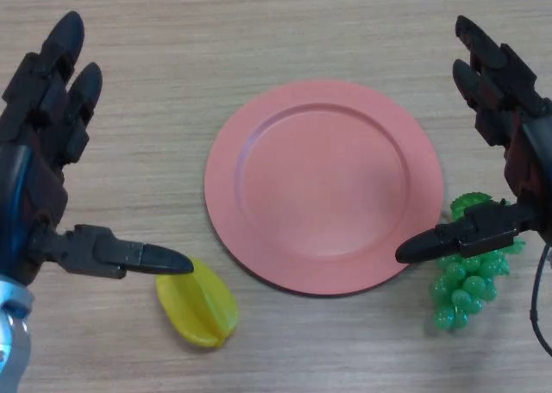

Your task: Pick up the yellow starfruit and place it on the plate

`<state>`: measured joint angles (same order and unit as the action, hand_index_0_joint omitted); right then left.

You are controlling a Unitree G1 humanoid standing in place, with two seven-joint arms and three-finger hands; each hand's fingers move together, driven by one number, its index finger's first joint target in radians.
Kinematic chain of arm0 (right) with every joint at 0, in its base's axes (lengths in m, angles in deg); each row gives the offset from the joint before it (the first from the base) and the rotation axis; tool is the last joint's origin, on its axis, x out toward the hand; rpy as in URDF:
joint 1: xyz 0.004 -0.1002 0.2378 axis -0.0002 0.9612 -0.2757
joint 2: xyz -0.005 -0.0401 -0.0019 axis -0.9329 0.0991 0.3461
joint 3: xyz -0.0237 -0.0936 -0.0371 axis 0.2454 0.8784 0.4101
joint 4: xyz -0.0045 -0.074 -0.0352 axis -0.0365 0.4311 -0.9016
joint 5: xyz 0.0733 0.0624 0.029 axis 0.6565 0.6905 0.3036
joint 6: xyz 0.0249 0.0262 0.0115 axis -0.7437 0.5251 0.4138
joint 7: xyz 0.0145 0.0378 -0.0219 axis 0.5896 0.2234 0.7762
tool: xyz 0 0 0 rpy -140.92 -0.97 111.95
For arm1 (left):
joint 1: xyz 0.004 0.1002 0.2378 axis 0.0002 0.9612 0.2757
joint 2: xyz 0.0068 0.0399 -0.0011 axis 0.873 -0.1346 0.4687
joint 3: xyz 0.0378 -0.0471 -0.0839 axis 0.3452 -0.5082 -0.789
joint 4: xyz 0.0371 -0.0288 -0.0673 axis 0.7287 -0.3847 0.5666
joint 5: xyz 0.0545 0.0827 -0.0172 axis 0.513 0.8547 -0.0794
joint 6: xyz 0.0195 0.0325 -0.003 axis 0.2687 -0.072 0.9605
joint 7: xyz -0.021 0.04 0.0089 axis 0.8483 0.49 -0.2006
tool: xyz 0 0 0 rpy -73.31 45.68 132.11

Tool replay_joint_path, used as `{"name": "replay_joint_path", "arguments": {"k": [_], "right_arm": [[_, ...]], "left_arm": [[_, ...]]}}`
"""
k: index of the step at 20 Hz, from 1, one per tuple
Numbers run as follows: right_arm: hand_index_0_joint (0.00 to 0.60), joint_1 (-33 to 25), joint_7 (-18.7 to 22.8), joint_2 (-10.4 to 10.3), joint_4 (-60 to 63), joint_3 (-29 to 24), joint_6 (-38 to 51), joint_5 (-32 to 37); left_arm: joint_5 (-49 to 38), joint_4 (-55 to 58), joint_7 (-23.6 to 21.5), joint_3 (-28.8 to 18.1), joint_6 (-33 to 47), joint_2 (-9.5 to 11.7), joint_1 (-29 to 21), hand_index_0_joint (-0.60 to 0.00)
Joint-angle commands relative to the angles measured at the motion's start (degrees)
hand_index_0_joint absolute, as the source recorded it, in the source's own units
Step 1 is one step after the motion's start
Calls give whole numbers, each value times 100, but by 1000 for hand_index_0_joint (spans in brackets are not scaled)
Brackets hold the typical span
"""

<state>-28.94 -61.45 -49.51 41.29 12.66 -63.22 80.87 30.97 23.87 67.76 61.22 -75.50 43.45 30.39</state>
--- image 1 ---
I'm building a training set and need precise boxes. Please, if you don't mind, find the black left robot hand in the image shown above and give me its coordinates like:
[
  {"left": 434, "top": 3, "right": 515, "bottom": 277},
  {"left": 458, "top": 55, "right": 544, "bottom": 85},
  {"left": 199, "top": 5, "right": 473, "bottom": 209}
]
[{"left": 0, "top": 11, "right": 194, "bottom": 287}]

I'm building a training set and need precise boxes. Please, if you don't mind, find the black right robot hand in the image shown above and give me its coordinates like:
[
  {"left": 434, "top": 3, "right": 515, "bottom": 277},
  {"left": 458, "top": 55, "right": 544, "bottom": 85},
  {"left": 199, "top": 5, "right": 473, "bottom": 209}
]
[{"left": 395, "top": 15, "right": 552, "bottom": 265}]

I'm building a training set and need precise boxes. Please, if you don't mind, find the yellow starfruit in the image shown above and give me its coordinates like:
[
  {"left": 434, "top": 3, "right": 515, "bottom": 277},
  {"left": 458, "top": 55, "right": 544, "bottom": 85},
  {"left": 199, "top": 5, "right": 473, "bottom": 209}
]
[{"left": 154, "top": 257, "right": 240, "bottom": 349}]

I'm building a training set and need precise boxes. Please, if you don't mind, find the pink round plate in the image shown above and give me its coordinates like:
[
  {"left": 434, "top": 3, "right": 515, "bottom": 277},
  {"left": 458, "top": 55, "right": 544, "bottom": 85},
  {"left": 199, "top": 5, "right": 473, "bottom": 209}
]
[{"left": 204, "top": 78, "right": 445, "bottom": 298}]

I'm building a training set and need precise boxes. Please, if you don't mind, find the green grape bunch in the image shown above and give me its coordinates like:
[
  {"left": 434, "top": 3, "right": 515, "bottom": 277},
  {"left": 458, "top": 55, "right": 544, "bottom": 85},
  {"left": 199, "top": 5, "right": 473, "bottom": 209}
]
[{"left": 430, "top": 192, "right": 528, "bottom": 332}]

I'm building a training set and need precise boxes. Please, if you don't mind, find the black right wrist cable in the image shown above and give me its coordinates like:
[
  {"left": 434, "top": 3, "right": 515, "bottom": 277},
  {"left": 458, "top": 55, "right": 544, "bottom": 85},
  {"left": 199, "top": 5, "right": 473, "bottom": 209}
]
[{"left": 529, "top": 244, "right": 552, "bottom": 355}]

